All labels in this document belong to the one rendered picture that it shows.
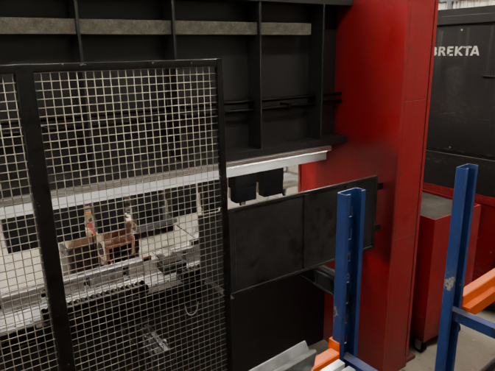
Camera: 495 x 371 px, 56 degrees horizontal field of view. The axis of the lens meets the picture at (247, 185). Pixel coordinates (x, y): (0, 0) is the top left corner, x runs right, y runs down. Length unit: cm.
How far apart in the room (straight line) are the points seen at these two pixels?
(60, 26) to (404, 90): 169
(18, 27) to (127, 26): 43
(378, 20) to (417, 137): 67
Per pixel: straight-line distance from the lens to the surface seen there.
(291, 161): 287
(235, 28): 240
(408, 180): 279
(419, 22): 269
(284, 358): 90
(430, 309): 339
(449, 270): 127
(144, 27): 219
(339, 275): 98
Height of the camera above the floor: 202
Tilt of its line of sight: 16 degrees down
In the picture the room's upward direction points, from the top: 1 degrees counter-clockwise
